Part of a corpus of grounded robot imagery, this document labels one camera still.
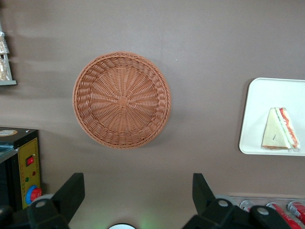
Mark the clear bag of crackers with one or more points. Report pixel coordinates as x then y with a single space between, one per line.
3 44
4 70

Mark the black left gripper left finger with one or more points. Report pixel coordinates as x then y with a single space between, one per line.
69 195

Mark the grey snack tray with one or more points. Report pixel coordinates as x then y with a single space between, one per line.
7 83

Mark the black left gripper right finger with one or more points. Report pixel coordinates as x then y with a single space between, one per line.
202 195

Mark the clear acrylic bottle rack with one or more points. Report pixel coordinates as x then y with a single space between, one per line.
234 200

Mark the triangle sandwich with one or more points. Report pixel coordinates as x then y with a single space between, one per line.
274 133

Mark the black food warmer cabinet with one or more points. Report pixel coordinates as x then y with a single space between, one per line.
28 150

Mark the cream plastic tray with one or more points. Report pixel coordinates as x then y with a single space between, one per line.
257 95

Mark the round brown wicker basket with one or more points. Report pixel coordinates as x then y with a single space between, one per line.
121 100

